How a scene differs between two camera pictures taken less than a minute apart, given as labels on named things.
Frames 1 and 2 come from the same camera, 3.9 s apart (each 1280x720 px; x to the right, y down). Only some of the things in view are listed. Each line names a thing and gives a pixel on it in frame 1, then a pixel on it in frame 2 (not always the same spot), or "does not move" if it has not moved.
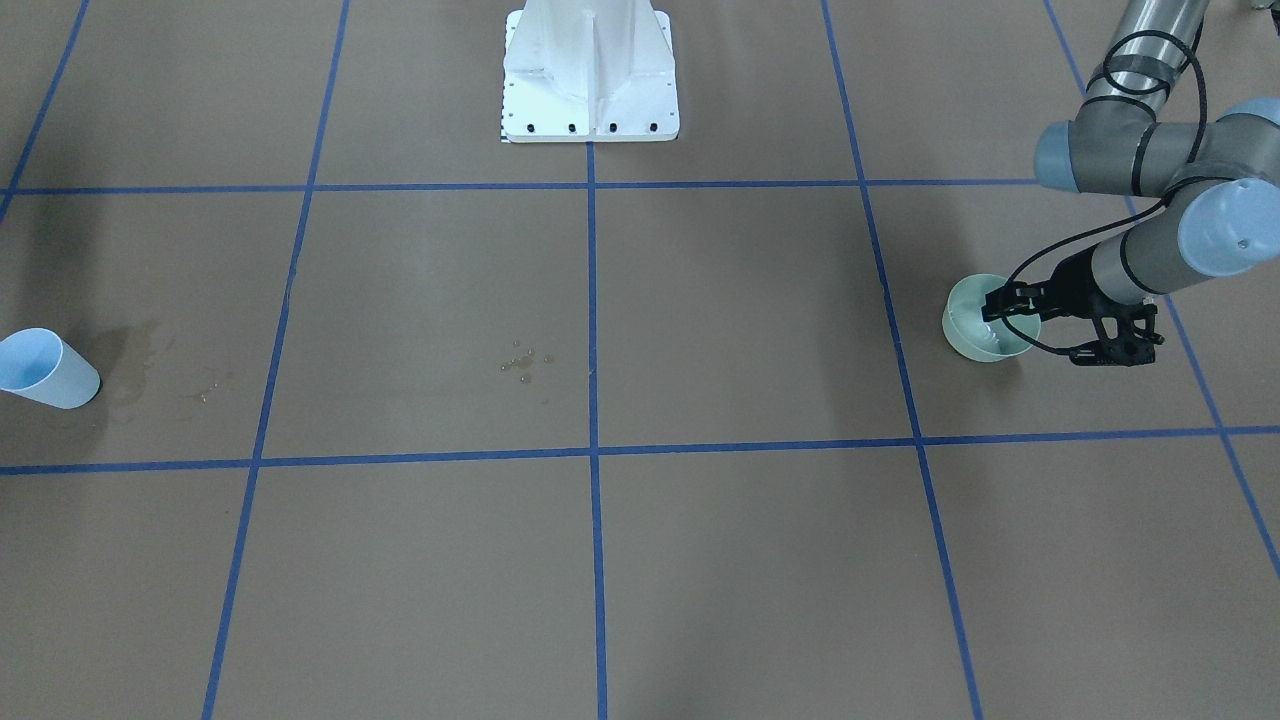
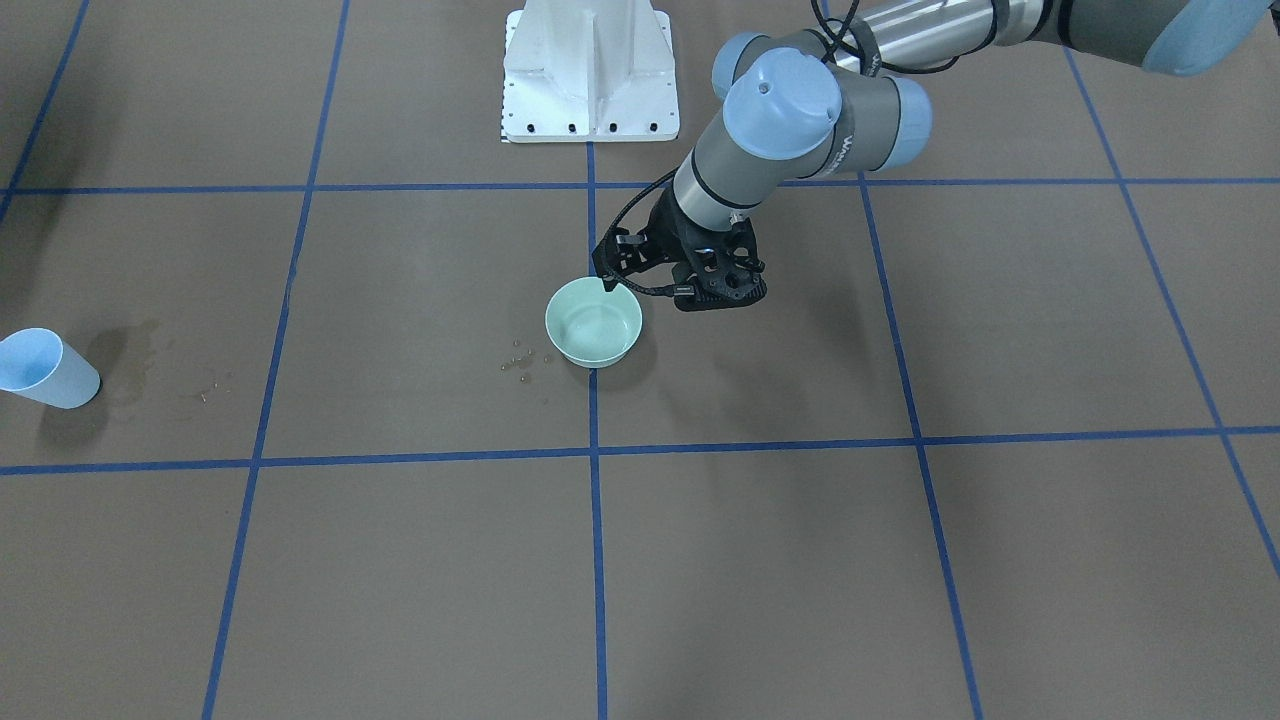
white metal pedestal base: [589, 71] does not move
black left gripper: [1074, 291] to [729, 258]
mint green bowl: [985, 341] to [592, 327]
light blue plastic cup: [38, 364] does not move
